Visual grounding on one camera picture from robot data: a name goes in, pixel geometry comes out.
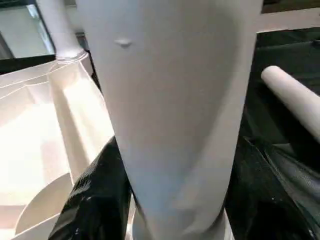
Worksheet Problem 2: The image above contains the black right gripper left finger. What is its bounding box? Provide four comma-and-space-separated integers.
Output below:
46, 135, 135, 240

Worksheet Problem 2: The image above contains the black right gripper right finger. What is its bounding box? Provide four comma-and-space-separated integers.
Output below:
223, 135, 320, 240

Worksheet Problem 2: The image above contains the white plastic table top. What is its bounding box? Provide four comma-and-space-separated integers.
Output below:
0, 49, 135, 240

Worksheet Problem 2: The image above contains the white plastic table leg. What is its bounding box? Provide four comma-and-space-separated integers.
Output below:
260, 64, 320, 145
74, 0, 265, 240
35, 0, 87, 62

